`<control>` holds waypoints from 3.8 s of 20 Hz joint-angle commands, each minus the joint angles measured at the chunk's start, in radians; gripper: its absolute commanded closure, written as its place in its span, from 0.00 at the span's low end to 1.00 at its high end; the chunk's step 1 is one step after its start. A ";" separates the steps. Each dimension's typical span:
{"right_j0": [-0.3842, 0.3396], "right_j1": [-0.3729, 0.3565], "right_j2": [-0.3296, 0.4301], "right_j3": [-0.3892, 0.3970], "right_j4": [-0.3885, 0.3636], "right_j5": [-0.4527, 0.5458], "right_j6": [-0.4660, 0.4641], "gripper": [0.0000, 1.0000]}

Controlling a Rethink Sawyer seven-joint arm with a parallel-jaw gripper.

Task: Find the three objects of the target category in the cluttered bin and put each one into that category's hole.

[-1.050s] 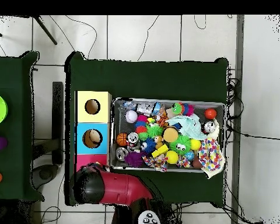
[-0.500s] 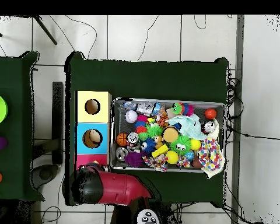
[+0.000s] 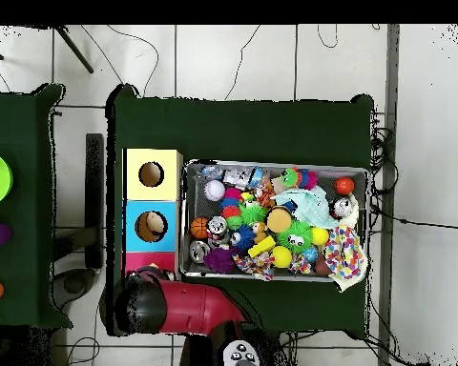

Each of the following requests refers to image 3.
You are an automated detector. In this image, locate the black cable bundle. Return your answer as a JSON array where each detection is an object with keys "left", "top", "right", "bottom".
[{"left": 368, "top": 108, "right": 400, "bottom": 234}]

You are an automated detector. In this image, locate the shallow clear mesh bin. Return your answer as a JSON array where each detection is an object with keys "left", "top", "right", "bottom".
[{"left": 179, "top": 160, "right": 370, "bottom": 284}]

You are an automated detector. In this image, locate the dark green tablecloth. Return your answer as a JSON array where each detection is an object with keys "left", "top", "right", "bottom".
[
  {"left": 0, "top": 83, "right": 74, "bottom": 331},
  {"left": 105, "top": 83, "right": 376, "bottom": 340}
]

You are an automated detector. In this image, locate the thin black floor cable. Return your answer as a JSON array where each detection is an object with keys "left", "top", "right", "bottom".
[
  {"left": 223, "top": 25, "right": 262, "bottom": 101},
  {"left": 106, "top": 25, "right": 160, "bottom": 97},
  {"left": 316, "top": 25, "right": 340, "bottom": 50}
]

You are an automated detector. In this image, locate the crushed red soda can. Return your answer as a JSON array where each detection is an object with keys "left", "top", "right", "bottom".
[{"left": 206, "top": 215, "right": 229, "bottom": 239}]

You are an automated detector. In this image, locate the grey floor cable cover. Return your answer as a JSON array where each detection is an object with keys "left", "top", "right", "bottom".
[{"left": 377, "top": 24, "right": 401, "bottom": 366}]

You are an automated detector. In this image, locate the black tripod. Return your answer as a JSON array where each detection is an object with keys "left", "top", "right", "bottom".
[{"left": 0, "top": 25, "right": 95, "bottom": 74}]

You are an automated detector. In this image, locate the colourful dotted cloth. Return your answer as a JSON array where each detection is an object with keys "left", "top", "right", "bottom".
[{"left": 323, "top": 224, "right": 368, "bottom": 293}]

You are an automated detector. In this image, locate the wooden box with three holes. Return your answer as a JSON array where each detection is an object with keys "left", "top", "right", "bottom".
[{"left": 120, "top": 147, "right": 184, "bottom": 285}]

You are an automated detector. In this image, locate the orange ball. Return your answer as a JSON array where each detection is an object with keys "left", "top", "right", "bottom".
[{"left": 334, "top": 175, "right": 356, "bottom": 196}]

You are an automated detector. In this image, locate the mint green cloth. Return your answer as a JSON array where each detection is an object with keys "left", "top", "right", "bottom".
[{"left": 270, "top": 185, "right": 341, "bottom": 230}]

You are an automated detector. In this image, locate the black soda can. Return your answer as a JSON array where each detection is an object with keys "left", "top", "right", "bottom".
[{"left": 329, "top": 196, "right": 356, "bottom": 220}]

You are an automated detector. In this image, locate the toy hamburger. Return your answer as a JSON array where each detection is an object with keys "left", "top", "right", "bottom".
[{"left": 265, "top": 205, "right": 294, "bottom": 234}]

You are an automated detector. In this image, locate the crushed clear plastic bottle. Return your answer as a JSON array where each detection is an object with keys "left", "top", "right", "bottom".
[{"left": 196, "top": 164, "right": 265, "bottom": 190}]

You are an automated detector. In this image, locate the rainbow fuzzy caterpillar toy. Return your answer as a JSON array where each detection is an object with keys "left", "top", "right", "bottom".
[{"left": 281, "top": 167, "right": 319, "bottom": 191}]

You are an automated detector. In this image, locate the white dimpled ball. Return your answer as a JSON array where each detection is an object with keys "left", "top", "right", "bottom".
[{"left": 203, "top": 179, "right": 226, "bottom": 202}]

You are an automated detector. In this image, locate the small toy basketball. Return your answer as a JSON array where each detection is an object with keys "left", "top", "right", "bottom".
[{"left": 190, "top": 216, "right": 210, "bottom": 240}]

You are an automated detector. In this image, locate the black cable with connector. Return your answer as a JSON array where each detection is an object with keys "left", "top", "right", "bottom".
[{"left": 369, "top": 203, "right": 458, "bottom": 231}]

